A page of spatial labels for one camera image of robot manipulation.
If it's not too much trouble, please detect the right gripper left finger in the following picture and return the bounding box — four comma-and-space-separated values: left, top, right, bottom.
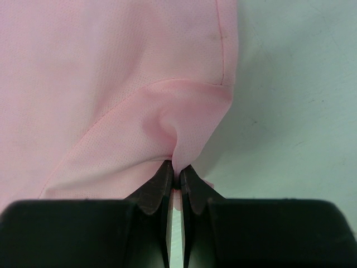
126, 160, 174, 267

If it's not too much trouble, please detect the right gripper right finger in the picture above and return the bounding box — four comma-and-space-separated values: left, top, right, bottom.
179, 165, 225, 267

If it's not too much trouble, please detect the pink t-shirt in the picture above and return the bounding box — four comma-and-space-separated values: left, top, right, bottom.
1, 1, 238, 208

